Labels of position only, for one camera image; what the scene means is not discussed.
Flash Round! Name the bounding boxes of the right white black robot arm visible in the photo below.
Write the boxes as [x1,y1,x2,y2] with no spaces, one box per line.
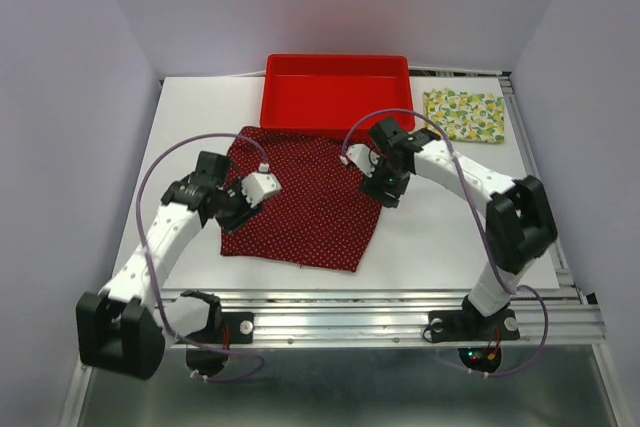
[341,110,558,343]

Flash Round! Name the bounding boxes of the aluminium mounting rail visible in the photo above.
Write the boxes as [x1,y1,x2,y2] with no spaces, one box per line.
[60,287,633,426]

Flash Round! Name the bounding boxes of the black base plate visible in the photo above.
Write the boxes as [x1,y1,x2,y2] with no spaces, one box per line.
[171,309,254,346]
[422,309,520,343]

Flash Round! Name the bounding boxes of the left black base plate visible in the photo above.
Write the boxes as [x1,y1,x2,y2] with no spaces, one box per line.
[171,309,254,346]

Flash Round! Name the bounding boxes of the lemon print skirt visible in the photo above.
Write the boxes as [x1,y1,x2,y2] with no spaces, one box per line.
[423,87,506,144]

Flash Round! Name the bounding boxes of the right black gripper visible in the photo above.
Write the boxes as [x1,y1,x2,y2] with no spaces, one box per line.
[358,152,409,208]

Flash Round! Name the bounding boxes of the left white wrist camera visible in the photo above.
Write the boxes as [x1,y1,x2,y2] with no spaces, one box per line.
[241,172,281,208]

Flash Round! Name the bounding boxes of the red plastic bin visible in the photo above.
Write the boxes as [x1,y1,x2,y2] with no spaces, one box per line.
[260,54,415,140]

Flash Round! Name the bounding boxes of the red polka dot skirt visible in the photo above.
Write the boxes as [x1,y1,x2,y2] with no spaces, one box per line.
[221,126,382,272]

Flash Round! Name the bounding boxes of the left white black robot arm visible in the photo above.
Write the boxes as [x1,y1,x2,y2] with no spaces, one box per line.
[76,151,281,381]

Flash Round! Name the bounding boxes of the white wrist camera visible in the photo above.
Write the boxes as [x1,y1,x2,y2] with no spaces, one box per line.
[241,172,281,208]
[346,144,380,178]

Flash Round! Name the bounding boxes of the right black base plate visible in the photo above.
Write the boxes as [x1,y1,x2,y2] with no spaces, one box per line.
[422,309,520,343]

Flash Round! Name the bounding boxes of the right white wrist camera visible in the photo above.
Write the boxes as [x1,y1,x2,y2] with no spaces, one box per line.
[346,144,380,178]

